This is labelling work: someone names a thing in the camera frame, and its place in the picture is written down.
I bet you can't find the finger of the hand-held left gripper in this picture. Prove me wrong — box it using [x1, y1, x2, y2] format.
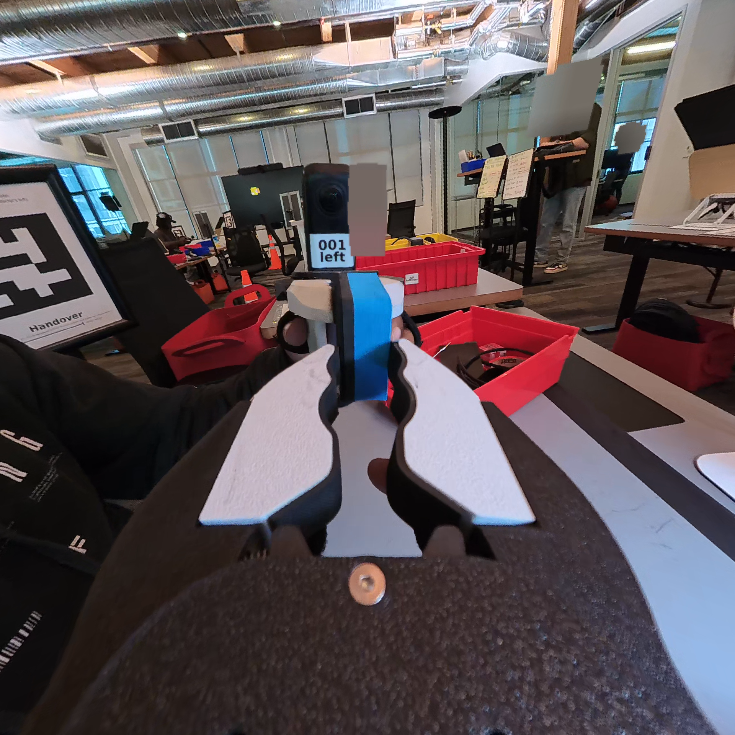
[379, 277, 407, 318]
[286, 279, 335, 322]

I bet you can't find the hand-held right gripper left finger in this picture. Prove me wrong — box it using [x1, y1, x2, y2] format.
[199, 345, 343, 555]

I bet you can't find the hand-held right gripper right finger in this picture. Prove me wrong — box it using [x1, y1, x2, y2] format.
[386, 339, 536, 557]

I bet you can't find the blue black eraser block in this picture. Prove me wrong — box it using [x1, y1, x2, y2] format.
[333, 271, 394, 403]

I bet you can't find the red plastic tray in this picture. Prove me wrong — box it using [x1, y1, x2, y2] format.
[387, 306, 581, 417]

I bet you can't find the person's left hand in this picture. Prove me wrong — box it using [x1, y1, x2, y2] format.
[280, 316, 421, 363]

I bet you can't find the red ribbed plastic bin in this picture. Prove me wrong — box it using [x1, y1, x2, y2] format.
[357, 241, 486, 295]

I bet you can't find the yellow plastic bin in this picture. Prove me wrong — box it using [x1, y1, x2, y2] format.
[386, 232, 460, 250]

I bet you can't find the large black screen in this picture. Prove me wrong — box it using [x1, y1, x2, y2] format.
[221, 163, 305, 227]

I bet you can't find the black office chair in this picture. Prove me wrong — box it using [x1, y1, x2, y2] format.
[221, 225, 271, 282]
[387, 200, 417, 239]

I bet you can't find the black flat square piece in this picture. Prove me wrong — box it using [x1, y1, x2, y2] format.
[439, 343, 480, 374]

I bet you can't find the black floor lamp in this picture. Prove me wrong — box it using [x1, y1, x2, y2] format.
[429, 105, 465, 233]

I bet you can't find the white flip chart board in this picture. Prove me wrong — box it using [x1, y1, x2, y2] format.
[501, 148, 535, 202]
[475, 155, 507, 200]

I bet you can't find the black standing desk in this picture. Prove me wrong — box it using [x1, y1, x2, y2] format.
[457, 144, 586, 288]

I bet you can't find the black board panel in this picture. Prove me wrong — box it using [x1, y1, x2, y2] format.
[100, 235, 210, 388]

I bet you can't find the red fabric bin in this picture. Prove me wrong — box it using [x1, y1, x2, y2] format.
[611, 316, 735, 392]

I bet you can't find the black bag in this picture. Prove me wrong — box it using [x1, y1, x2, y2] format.
[629, 299, 702, 345]

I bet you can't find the wooden top desk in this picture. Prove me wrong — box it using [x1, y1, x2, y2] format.
[583, 220, 735, 334]

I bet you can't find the black panel on white stand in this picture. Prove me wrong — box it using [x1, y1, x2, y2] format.
[695, 452, 735, 501]

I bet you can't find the black framed marker sign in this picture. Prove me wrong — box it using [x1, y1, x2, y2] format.
[0, 165, 136, 351]

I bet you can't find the black-sleeved operator arm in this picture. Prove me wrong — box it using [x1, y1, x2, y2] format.
[0, 402, 133, 735]

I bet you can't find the wooden pillar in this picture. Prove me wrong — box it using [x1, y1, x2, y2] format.
[546, 0, 581, 75]

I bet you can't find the black and white stand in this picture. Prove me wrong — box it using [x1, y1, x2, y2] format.
[683, 194, 735, 226]

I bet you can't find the black and beige panel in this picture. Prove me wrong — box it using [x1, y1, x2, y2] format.
[673, 83, 735, 202]

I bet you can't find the red tote with handles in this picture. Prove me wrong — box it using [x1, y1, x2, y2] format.
[162, 284, 279, 381]

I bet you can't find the silver round air duct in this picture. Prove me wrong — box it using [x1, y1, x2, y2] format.
[0, 57, 449, 139]
[0, 0, 403, 61]

